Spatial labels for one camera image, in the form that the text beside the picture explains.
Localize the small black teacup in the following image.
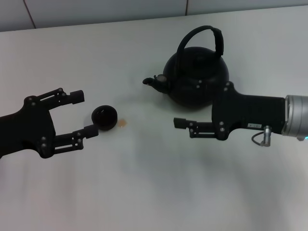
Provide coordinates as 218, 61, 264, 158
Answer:
91, 105, 119, 132

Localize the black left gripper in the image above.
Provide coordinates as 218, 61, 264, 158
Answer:
0, 88, 99, 159

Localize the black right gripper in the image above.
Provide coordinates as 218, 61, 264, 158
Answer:
173, 77, 287, 141

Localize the right gripper cable with plug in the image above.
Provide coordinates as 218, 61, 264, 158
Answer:
251, 125, 273, 147

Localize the black round teapot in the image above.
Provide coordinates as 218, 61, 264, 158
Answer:
142, 26, 231, 111

